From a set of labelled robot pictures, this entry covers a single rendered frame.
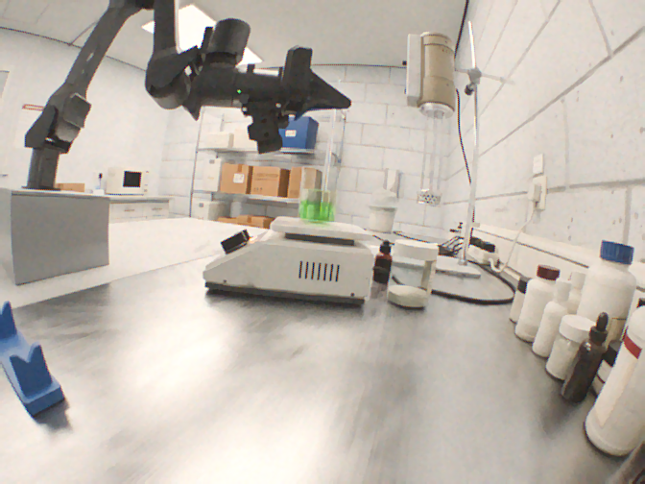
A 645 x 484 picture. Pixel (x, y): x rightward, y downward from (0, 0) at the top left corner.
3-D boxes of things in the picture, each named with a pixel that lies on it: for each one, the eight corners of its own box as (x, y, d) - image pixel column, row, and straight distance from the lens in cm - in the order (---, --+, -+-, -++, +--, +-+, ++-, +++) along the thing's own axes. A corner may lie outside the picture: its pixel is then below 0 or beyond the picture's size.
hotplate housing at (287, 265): (201, 290, 36) (203, 224, 35) (226, 265, 49) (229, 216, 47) (384, 308, 36) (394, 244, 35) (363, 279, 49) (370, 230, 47)
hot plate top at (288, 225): (269, 230, 34) (269, 223, 33) (277, 222, 45) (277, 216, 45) (373, 242, 34) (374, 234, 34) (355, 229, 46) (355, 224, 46)
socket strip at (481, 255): (480, 264, 90) (483, 249, 89) (458, 247, 128) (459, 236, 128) (496, 266, 92) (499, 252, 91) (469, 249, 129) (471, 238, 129)
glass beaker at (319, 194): (289, 223, 40) (296, 163, 40) (325, 226, 42) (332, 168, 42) (304, 229, 34) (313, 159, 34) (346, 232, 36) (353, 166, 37)
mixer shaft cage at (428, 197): (415, 203, 70) (423, 103, 75) (414, 204, 77) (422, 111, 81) (442, 206, 71) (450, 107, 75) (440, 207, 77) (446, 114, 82)
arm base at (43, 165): (20, 188, 54) (26, 150, 54) (49, 189, 56) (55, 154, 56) (30, 189, 47) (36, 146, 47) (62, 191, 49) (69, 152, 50)
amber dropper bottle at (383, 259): (381, 283, 48) (388, 240, 46) (368, 278, 49) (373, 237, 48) (393, 281, 50) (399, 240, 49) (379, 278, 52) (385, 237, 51)
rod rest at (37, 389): (-8, 347, 28) (-18, 303, 27) (20, 336, 28) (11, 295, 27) (31, 418, 20) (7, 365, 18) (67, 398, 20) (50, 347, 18)
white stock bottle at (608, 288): (559, 360, 34) (591, 235, 32) (567, 341, 41) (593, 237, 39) (609, 378, 35) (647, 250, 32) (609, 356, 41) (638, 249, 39)
